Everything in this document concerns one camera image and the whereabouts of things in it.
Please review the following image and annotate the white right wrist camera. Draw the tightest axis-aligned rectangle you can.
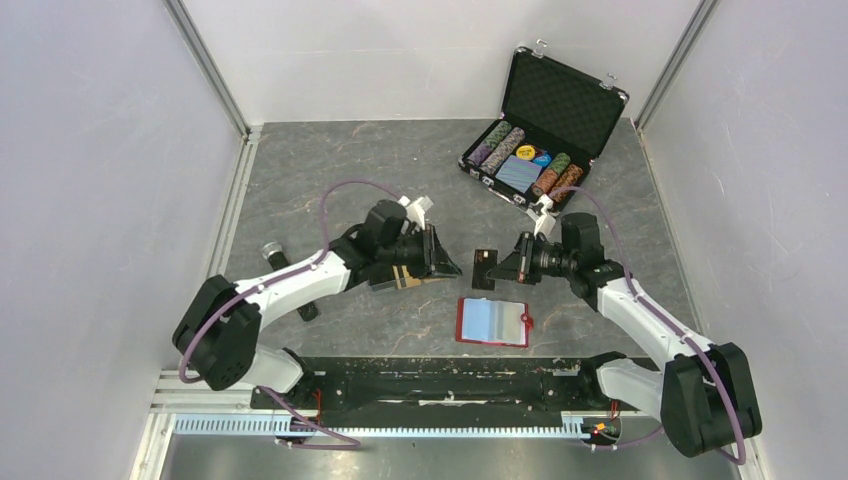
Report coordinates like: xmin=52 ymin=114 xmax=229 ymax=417
xmin=527 ymin=195 xmax=556 ymax=237

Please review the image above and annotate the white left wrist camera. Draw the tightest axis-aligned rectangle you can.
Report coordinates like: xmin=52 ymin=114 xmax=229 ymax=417
xmin=398 ymin=196 xmax=434 ymax=230

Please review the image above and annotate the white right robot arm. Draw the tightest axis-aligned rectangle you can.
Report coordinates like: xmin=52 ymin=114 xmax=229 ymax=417
xmin=488 ymin=213 xmax=763 ymax=463

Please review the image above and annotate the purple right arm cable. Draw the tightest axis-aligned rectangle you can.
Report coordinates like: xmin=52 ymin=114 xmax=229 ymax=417
xmin=548 ymin=185 xmax=748 ymax=466

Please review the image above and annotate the blue playing card deck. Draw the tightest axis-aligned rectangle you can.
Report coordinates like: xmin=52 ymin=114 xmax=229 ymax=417
xmin=495 ymin=155 xmax=543 ymax=193

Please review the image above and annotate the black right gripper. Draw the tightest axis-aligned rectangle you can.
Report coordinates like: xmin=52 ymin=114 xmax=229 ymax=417
xmin=487 ymin=232 xmax=576 ymax=286

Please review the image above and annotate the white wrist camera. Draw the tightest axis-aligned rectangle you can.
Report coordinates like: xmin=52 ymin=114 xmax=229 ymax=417
xmin=398 ymin=196 xmax=434 ymax=230
xmin=527 ymin=195 xmax=556 ymax=237

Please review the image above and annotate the black VIP card stack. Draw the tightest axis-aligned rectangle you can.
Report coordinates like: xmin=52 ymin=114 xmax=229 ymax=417
xmin=368 ymin=268 xmax=397 ymax=292

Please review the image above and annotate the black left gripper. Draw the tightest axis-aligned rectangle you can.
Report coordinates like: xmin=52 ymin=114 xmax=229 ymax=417
xmin=379 ymin=224 xmax=462 ymax=280

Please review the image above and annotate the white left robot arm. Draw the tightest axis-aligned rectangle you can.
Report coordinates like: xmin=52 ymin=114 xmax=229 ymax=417
xmin=172 ymin=197 xmax=462 ymax=408

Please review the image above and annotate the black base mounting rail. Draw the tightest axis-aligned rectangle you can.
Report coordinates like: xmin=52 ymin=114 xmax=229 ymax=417
xmin=281 ymin=357 xmax=634 ymax=429

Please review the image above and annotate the red leather card holder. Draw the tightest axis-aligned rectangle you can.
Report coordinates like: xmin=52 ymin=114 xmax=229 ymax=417
xmin=455 ymin=297 xmax=534 ymax=348

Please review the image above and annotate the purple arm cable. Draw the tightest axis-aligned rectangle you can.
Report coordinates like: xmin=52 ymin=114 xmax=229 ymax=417
xmin=548 ymin=185 xmax=748 ymax=466
xmin=177 ymin=180 xmax=402 ymax=452

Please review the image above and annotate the black poker chip case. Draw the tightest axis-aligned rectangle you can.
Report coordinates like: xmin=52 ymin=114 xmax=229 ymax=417
xmin=458 ymin=41 xmax=630 ymax=208

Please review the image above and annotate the yellow dealer button chip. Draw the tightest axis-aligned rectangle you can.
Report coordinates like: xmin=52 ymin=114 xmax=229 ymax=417
xmin=515 ymin=144 xmax=537 ymax=161

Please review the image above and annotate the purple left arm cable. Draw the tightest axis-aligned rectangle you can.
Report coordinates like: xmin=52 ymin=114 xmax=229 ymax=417
xmin=177 ymin=180 xmax=402 ymax=452

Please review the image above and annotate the clear acrylic card tray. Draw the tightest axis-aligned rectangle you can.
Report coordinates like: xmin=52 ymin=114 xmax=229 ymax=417
xmin=368 ymin=265 xmax=441 ymax=292

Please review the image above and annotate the gold card stack middle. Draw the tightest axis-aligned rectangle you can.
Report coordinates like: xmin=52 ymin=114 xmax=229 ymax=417
xmin=393 ymin=265 xmax=434 ymax=290

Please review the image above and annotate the single black VIP card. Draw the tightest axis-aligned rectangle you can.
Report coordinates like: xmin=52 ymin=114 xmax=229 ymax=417
xmin=471 ymin=249 xmax=498 ymax=291

